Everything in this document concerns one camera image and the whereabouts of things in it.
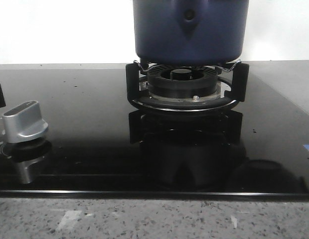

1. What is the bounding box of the dark blue cooking pot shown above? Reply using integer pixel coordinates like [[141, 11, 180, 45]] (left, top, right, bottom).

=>
[[133, 0, 249, 66]]

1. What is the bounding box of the black pot support grate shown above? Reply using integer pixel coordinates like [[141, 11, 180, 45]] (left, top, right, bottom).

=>
[[126, 61, 249, 115]]

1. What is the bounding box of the black gas burner head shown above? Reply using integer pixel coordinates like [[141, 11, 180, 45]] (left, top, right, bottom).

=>
[[147, 65, 218, 99]]

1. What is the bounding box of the black glass gas stove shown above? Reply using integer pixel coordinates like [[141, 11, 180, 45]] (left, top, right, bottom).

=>
[[0, 66, 309, 200]]

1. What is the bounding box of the silver stove control knob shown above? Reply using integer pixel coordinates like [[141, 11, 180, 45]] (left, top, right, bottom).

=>
[[1, 100, 53, 162]]

